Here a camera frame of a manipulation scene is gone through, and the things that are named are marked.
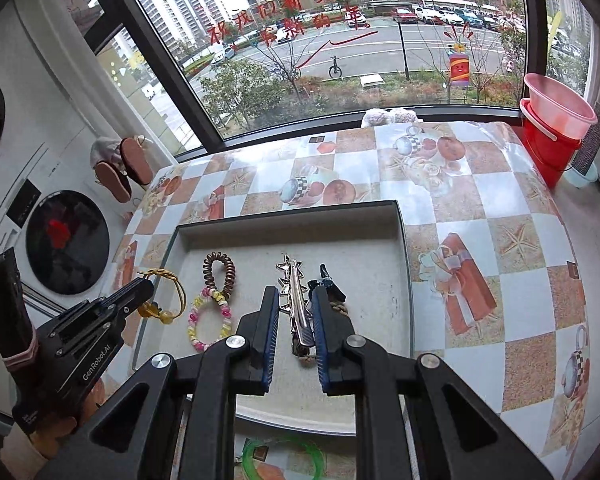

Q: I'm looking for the grey-green shallow tray box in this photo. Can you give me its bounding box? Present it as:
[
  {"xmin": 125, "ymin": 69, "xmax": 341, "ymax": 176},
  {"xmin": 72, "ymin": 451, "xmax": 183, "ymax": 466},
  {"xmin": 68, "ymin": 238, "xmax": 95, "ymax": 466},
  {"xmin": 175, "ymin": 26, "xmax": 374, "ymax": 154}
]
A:
[{"xmin": 130, "ymin": 200, "xmax": 414, "ymax": 436}]

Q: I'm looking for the pink yellow beaded bracelet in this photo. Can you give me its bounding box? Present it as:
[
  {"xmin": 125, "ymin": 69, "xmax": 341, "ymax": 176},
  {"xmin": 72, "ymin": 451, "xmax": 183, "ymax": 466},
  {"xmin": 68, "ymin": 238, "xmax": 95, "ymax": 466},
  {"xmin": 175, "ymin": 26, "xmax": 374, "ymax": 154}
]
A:
[{"xmin": 187, "ymin": 287, "xmax": 234, "ymax": 352}]

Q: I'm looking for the light blue plastic basin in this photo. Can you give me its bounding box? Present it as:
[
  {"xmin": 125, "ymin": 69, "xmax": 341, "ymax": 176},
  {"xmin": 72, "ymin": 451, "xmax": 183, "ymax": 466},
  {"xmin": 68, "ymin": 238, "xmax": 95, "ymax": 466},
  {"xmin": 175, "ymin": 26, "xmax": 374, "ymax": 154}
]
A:
[{"xmin": 564, "ymin": 164, "xmax": 600, "ymax": 189}]

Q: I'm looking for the white dryer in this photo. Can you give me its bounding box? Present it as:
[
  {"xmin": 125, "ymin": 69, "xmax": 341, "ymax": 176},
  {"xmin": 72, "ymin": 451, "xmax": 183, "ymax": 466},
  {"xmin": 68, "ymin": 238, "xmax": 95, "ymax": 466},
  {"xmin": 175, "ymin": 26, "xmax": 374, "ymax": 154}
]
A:
[{"xmin": 0, "ymin": 0, "xmax": 93, "ymax": 181}]

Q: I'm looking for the pair of brown slippers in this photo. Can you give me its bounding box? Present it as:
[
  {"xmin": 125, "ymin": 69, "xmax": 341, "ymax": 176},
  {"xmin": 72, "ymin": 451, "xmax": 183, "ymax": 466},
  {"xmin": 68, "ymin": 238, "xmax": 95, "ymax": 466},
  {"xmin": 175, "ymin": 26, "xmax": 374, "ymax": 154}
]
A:
[{"xmin": 91, "ymin": 136, "xmax": 154, "ymax": 205}]

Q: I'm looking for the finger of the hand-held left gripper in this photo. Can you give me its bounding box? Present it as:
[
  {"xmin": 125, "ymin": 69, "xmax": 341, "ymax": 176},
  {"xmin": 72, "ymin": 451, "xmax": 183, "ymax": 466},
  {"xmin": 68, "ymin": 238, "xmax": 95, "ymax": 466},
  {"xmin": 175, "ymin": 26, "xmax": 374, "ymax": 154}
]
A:
[{"xmin": 100, "ymin": 277, "xmax": 156, "ymax": 324}]

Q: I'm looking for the white washing machine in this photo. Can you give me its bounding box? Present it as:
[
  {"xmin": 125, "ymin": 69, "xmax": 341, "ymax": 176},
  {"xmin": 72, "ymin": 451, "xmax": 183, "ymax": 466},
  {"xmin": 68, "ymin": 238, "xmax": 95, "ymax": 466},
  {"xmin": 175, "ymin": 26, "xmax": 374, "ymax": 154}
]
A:
[{"xmin": 0, "ymin": 125, "xmax": 136, "ymax": 313}]

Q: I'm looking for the black claw hair clip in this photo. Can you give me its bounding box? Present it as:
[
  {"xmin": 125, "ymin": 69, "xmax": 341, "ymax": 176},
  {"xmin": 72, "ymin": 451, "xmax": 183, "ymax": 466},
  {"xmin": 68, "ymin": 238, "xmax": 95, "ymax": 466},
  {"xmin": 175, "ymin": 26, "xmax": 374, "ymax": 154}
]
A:
[{"xmin": 312, "ymin": 263, "xmax": 349, "ymax": 302}]

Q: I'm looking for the person's left hand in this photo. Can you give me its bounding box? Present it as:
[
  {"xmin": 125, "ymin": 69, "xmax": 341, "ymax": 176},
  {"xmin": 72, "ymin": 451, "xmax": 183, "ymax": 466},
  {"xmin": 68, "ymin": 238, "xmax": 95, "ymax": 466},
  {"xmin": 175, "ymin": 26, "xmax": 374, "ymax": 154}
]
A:
[{"xmin": 27, "ymin": 412, "xmax": 79, "ymax": 457}]

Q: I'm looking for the red firecracker window decal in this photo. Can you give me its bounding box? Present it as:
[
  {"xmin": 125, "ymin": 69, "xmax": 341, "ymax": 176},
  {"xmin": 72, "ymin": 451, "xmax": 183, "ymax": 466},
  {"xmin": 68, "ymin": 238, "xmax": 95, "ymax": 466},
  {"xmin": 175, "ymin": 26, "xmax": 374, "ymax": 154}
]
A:
[{"xmin": 446, "ymin": 44, "xmax": 474, "ymax": 89}]

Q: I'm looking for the yellow beaded hair tie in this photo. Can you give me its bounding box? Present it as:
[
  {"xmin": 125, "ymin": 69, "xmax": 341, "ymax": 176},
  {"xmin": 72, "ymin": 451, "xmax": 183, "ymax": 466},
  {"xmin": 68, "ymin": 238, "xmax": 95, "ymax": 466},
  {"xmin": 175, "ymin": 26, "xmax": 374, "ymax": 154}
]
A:
[{"xmin": 137, "ymin": 268, "xmax": 181, "ymax": 324}]

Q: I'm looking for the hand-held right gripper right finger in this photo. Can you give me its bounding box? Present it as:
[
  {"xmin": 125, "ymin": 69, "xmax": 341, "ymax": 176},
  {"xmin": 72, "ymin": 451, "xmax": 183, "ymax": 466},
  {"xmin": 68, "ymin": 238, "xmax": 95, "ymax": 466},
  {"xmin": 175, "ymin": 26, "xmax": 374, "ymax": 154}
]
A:
[{"xmin": 309, "ymin": 287, "xmax": 553, "ymax": 480}]

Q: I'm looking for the pink plastic basin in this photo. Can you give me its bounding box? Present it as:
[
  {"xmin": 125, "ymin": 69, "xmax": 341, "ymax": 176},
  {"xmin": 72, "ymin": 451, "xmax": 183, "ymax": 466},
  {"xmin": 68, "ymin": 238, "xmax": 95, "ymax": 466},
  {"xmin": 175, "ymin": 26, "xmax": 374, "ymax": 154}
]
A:
[{"xmin": 522, "ymin": 73, "xmax": 599, "ymax": 139}]

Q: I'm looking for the silver star hair clip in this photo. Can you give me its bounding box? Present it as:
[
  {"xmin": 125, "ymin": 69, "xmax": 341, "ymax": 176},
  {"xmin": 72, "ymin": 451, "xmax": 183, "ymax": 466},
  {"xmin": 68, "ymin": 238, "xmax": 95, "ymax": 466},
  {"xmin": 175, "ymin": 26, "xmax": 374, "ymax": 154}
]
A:
[{"xmin": 275, "ymin": 254, "xmax": 317, "ymax": 359}]

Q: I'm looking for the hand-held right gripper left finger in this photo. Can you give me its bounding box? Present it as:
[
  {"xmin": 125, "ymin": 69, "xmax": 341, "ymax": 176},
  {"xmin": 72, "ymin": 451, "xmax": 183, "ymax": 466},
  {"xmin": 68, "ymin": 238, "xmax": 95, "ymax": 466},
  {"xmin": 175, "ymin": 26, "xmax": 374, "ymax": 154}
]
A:
[{"xmin": 35, "ymin": 286, "xmax": 281, "ymax": 480}]

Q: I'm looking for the red plastic bucket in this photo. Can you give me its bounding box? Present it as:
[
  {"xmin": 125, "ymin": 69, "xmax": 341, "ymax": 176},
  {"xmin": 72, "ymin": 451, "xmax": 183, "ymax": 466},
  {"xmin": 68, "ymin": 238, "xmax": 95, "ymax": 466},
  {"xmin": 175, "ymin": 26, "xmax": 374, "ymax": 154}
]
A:
[{"xmin": 518, "ymin": 99, "xmax": 584, "ymax": 189}]

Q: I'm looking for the white fluffy cloth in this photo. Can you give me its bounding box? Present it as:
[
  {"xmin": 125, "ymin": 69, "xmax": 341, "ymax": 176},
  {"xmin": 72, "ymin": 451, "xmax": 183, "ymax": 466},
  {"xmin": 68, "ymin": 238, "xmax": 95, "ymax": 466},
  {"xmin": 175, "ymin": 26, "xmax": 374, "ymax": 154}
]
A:
[{"xmin": 361, "ymin": 107, "xmax": 422, "ymax": 128}]

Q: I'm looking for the brown spiral hair tie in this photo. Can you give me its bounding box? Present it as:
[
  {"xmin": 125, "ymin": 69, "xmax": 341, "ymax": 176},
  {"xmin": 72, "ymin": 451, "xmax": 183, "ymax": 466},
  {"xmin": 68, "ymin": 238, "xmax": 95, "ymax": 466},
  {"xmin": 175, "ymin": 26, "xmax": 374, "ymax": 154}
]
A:
[{"xmin": 202, "ymin": 252, "xmax": 236, "ymax": 295}]

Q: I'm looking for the green translucent bangle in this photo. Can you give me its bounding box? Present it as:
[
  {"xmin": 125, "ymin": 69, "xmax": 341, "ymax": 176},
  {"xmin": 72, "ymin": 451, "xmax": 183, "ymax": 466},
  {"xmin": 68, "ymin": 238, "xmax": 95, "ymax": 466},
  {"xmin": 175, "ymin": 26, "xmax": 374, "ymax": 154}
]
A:
[{"xmin": 241, "ymin": 436, "xmax": 327, "ymax": 480}]

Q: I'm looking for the grey washboard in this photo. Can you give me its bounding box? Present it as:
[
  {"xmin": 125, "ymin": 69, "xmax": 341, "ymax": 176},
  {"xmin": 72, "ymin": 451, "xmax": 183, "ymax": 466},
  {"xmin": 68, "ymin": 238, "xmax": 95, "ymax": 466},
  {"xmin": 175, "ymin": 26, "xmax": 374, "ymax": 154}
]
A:
[{"xmin": 572, "ymin": 114, "xmax": 600, "ymax": 172}]

